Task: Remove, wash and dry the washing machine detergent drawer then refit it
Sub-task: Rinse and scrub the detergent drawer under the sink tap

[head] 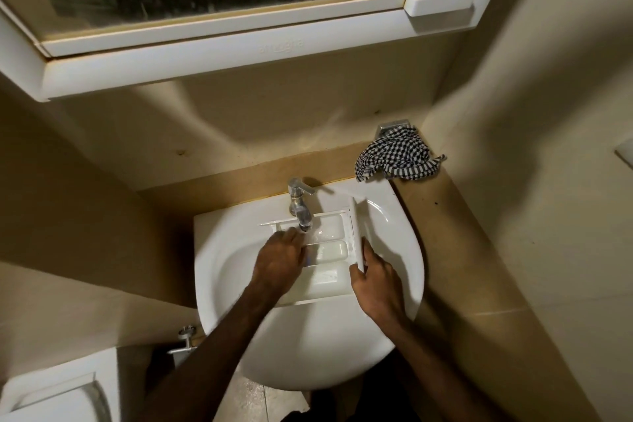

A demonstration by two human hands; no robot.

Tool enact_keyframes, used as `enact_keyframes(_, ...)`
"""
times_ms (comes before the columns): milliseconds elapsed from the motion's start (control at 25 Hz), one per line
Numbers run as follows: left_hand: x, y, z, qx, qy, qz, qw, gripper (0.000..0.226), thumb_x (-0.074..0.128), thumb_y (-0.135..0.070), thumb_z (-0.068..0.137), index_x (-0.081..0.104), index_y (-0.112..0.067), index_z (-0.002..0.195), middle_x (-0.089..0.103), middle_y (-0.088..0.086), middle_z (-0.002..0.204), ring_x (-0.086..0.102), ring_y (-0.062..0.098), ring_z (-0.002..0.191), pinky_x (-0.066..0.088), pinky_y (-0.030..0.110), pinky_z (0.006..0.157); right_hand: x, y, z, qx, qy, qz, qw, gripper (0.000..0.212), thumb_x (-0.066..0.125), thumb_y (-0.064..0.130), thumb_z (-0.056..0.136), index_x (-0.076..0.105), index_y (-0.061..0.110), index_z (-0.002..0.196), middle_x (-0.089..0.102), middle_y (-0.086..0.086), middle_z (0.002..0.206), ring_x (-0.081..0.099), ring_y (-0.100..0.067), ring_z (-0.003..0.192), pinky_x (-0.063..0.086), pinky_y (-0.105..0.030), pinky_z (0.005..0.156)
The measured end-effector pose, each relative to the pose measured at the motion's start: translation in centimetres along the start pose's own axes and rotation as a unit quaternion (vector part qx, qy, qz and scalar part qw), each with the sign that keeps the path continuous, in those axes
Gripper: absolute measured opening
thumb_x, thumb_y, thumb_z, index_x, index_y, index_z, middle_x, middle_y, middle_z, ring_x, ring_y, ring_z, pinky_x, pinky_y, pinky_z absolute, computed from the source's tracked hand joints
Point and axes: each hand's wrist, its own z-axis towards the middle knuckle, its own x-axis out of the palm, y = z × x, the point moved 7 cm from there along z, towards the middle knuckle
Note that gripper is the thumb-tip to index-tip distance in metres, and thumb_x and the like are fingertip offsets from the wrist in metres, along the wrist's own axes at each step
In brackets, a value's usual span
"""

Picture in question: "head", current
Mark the person's right hand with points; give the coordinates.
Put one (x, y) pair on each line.
(378, 288)

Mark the person's left hand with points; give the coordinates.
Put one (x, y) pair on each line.
(277, 266)

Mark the white detergent drawer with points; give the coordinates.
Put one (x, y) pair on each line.
(329, 251)

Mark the person's right forearm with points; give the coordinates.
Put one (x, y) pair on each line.
(440, 377)

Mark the person's left forearm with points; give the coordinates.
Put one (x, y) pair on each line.
(207, 357)

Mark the person's dark shorts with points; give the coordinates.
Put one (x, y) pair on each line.
(381, 399)

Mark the white ceramic sink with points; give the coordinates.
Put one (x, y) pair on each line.
(390, 238)

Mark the chrome sink faucet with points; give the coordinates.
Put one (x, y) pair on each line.
(299, 204)

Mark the chrome toilet paper holder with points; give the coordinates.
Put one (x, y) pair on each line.
(187, 335)

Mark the black white checkered cloth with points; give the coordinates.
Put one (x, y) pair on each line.
(395, 152)

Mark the chrome soap dish holder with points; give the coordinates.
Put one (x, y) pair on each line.
(393, 127)

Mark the white mirror cabinet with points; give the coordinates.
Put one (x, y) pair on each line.
(222, 63)

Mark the white toilet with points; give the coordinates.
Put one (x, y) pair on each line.
(49, 402)

